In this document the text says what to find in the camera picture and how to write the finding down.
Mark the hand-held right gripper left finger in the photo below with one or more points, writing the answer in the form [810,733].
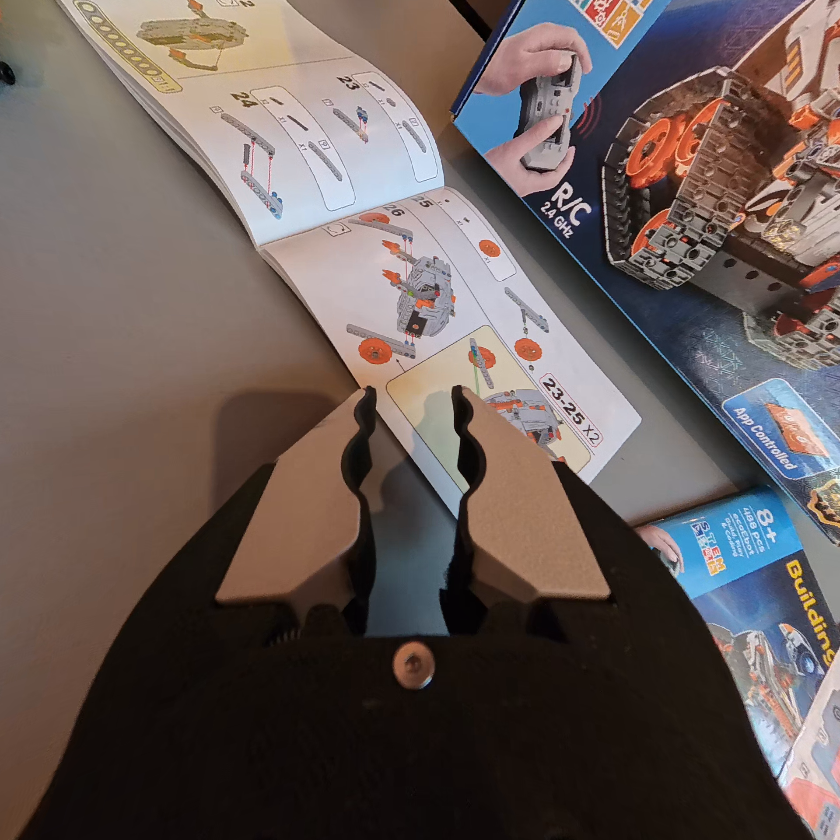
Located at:
[295,525]

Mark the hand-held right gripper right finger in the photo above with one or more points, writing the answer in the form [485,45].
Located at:
[538,525]

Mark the grey desk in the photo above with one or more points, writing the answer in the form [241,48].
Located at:
[131,328]

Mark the blue cover manual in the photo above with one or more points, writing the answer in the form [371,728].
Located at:
[741,590]

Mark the blue robot kit box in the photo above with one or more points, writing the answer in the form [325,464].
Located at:
[689,295]

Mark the open instruction booklet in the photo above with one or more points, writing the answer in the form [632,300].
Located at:
[197,105]

